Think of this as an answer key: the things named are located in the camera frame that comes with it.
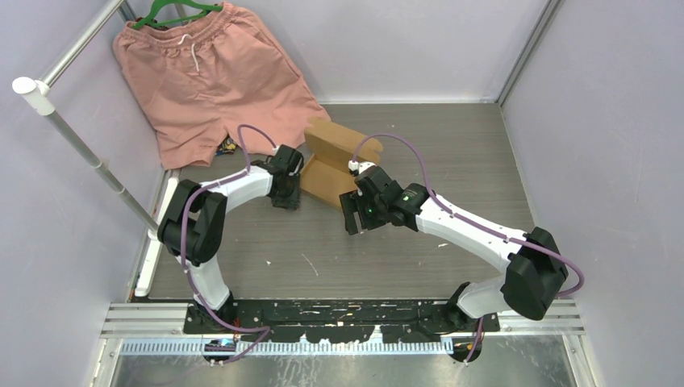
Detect slotted aluminium rail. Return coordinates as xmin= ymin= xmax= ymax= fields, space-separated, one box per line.
xmin=120 ymin=338 xmax=453 ymax=356

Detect small colourful object under shorts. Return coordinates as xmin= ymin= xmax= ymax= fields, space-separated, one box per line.
xmin=215 ymin=136 xmax=238 ymax=156

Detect brown cardboard box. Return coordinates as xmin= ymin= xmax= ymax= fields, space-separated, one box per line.
xmin=301 ymin=118 xmax=366 ymax=210

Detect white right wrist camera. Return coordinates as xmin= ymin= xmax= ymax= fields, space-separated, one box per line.
xmin=348 ymin=160 xmax=376 ymax=177

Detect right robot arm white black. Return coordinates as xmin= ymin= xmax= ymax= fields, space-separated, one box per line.
xmin=340 ymin=161 xmax=569 ymax=331

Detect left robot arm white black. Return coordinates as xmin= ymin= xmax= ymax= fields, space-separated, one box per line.
xmin=157 ymin=145 xmax=303 ymax=333

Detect metal clothes rail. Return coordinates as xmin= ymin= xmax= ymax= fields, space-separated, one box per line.
xmin=1 ymin=1 xmax=163 ymax=241

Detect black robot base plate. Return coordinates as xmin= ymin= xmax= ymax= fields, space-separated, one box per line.
xmin=182 ymin=299 xmax=500 ymax=363

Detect green clothes hanger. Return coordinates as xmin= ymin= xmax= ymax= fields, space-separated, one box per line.
xmin=131 ymin=0 xmax=223 ymax=30

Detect pink shorts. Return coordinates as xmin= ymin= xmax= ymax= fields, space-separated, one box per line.
xmin=113 ymin=2 xmax=328 ymax=169

